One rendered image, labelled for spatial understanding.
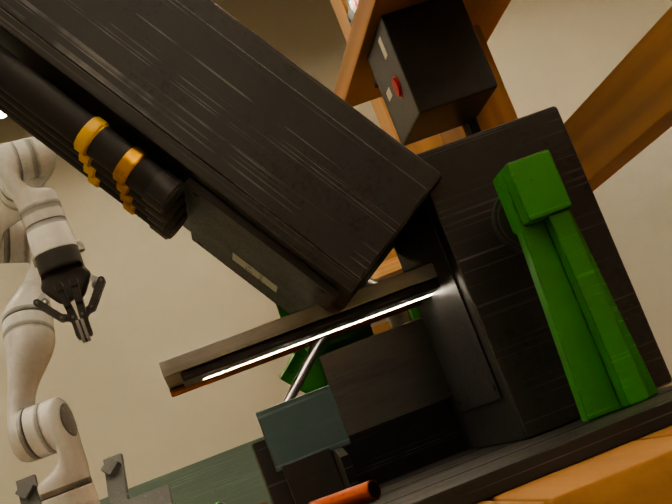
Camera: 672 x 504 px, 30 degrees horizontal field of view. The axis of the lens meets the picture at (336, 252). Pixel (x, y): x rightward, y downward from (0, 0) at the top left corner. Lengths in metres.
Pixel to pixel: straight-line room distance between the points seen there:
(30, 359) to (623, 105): 1.18
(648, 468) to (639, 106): 0.72
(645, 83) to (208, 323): 7.55
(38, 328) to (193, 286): 6.69
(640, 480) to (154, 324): 8.17
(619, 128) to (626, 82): 0.08
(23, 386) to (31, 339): 0.09
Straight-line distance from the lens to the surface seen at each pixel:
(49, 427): 2.19
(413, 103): 1.75
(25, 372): 2.29
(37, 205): 2.14
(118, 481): 2.86
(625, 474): 0.91
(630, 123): 1.60
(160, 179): 1.36
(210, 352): 1.46
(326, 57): 9.19
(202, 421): 8.91
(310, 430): 1.52
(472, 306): 1.40
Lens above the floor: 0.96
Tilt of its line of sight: 9 degrees up
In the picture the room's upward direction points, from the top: 21 degrees counter-clockwise
